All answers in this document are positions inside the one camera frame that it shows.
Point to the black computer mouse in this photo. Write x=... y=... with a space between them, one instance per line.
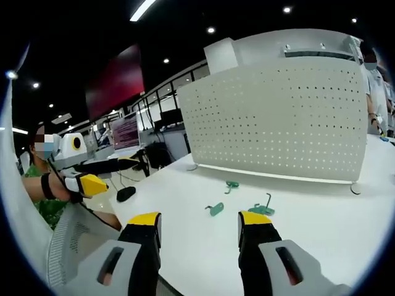
x=126 y=194

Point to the white box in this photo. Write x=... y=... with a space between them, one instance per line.
x=247 y=49

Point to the person's green patterned shirt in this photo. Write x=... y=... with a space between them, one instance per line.
x=47 y=209

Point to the small teal object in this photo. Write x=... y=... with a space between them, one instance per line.
x=385 y=139

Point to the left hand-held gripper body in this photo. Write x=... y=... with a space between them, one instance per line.
x=69 y=148

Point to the white mesh office chair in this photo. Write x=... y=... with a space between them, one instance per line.
x=61 y=243

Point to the white perforated mounting plate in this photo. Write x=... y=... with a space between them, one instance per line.
x=271 y=123

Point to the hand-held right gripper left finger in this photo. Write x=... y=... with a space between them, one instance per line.
x=139 y=246

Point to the green hook assembly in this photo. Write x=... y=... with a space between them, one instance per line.
x=216 y=208
x=232 y=185
x=262 y=210

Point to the computer monitor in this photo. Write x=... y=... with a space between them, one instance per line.
x=125 y=131

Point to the large red wall screen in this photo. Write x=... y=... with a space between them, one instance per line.
x=115 y=81

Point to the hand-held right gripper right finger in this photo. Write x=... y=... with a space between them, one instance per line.
x=262 y=246

